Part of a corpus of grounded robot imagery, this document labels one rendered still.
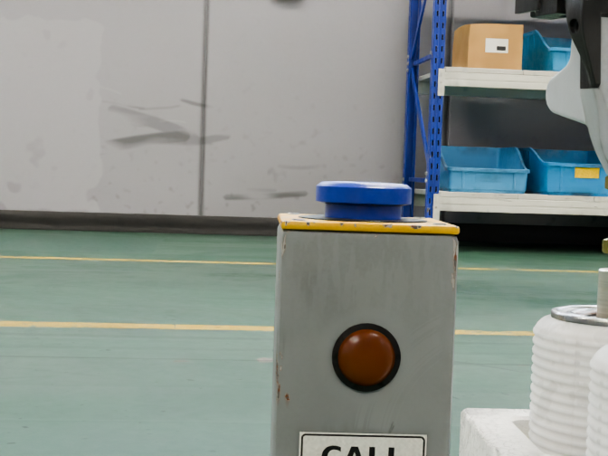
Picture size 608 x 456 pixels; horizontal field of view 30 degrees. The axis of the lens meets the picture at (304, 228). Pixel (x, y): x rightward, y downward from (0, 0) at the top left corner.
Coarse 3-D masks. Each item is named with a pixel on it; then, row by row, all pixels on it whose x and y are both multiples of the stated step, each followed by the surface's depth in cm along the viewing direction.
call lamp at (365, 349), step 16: (352, 336) 44; (368, 336) 44; (384, 336) 44; (352, 352) 44; (368, 352) 44; (384, 352) 44; (352, 368) 44; (368, 368) 44; (384, 368) 44; (368, 384) 44
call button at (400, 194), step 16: (320, 192) 47; (336, 192) 46; (352, 192) 46; (368, 192) 46; (384, 192) 46; (400, 192) 46; (336, 208) 46; (352, 208) 46; (368, 208) 46; (384, 208) 46; (400, 208) 47
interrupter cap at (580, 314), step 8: (552, 312) 68; (560, 312) 67; (568, 312) 68; (576, 312) 69; (584, 312) 69; (592, 312) 70; (568, 320) 66; (576, 320) 65; (584, 320) 65; (592, 320) 65; (600, 320) 65
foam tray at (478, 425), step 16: (464, 416) 74; (480, 416) 73; (496, 416) 73; (512, 416) 73; (528, 416) 73; (464, 432) 74; (480, 432) 69; (496, 432) 68; (512, 432) 68; (464, 448) 74; (480, 448) 68; (496, 448) 65; (512, 448) 64; (528, 448) 65
